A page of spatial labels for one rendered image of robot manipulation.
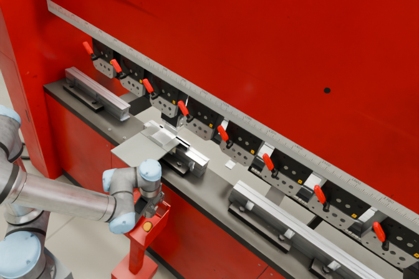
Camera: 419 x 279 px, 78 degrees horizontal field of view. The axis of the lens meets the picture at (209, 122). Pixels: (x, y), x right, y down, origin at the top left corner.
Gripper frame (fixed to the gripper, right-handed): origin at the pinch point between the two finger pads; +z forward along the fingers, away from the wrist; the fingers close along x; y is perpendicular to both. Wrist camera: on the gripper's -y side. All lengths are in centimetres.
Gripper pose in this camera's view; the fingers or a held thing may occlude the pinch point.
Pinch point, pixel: (145, 217)
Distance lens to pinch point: 122.2
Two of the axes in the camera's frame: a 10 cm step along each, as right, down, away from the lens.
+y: 5.3, -5.2, 6.7
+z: -1.8, 7.0, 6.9
